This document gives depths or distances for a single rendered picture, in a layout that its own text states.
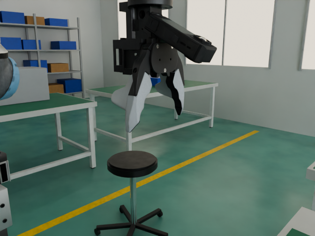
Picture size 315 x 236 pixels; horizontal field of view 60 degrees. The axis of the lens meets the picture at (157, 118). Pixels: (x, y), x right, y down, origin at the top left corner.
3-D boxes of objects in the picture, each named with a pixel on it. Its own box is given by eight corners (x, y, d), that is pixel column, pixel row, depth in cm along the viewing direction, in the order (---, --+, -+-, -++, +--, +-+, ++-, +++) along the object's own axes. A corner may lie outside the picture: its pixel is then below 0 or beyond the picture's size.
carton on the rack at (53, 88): (41, 92, 645) (41, 84, 640) (56, 91, 670) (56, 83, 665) (48, 95, 618) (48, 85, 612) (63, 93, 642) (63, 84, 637)
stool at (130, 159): (86, 228, 200) (81, 157, 187) (137, 202, 234) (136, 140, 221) (135, 269, 163) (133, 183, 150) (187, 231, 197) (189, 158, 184)
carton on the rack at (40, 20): (20, 25, 588) (19, 17, 584) (37, 26, 613) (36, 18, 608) (27, 24, 560) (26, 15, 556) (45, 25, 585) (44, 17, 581)
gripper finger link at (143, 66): (138, 104, 43) (157, 57, 45) (146, 105, 42) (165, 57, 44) (120, 90, 39) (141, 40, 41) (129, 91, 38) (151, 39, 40)
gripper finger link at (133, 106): (107, 127, 44) (128, 77, 46) (135, 134, 41) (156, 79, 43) (94, 120, 42) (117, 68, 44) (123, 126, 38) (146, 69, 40)
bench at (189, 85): (88, 141, 393) (85, 89, 374) (175, 118, 523) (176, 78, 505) (128, 158, 331) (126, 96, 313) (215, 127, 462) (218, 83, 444)
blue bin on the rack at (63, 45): (51, 49, 643) (50, 41, 638) (67, 49, 672) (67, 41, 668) (59, 49, 615) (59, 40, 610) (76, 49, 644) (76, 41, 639)
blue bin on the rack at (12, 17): (-4, 24, 555) (-6, 12, 550) (18, 25, 584) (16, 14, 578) (2, 22, 526) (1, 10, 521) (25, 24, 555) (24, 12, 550)
